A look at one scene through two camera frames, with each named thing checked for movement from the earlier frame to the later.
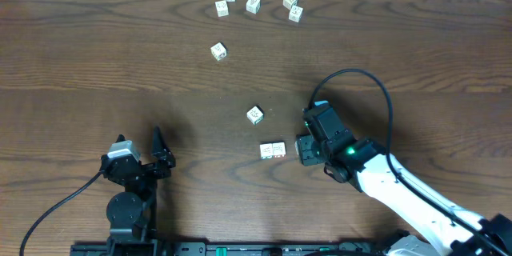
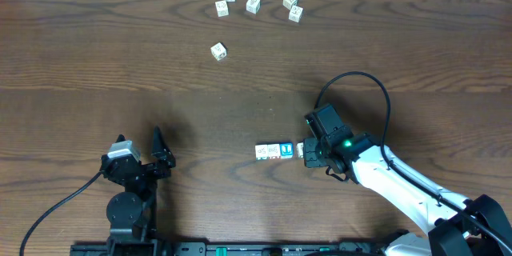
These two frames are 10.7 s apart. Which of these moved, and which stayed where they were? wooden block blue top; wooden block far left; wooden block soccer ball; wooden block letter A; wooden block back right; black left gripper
Moved: wooden block letter A; wooden block blue top
Stayed: wooden block back right; black left gripper; wooden block soccer ball; wooden block far left
